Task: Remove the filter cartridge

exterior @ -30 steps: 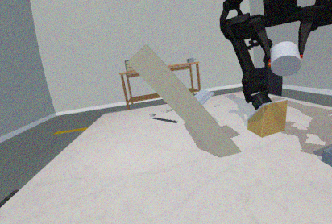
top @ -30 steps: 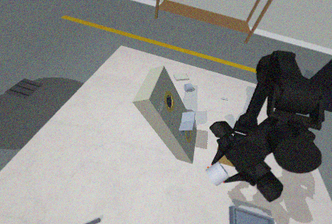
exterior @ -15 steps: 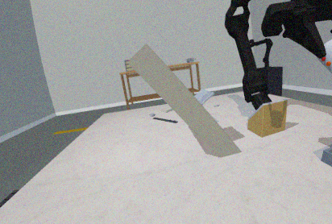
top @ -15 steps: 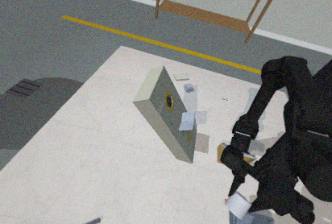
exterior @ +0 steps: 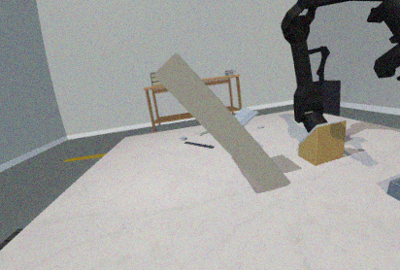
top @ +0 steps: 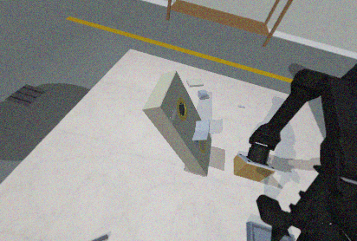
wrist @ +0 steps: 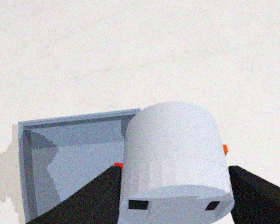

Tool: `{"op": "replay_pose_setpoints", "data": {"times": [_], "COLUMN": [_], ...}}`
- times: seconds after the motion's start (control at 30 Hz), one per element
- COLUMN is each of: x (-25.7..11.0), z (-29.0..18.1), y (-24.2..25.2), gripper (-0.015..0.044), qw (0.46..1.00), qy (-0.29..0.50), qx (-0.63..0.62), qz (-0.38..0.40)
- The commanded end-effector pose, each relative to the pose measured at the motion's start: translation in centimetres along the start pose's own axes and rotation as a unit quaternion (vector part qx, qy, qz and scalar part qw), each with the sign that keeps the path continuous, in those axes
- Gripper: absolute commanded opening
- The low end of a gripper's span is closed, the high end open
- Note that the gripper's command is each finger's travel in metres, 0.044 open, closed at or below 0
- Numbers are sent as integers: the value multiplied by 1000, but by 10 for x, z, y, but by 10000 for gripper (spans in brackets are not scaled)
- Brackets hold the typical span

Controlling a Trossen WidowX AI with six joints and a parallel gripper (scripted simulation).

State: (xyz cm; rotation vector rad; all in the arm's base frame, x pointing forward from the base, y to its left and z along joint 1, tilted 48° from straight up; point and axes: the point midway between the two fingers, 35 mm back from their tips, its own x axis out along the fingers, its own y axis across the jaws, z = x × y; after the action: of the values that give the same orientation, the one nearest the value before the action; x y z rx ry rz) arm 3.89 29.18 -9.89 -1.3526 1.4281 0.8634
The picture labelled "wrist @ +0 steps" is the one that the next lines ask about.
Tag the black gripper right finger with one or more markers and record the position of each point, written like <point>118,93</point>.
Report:
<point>256,201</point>

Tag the white cylinder with two slots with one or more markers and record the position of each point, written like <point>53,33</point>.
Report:
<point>174,169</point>

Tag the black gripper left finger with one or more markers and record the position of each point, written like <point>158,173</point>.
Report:
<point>98,202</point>

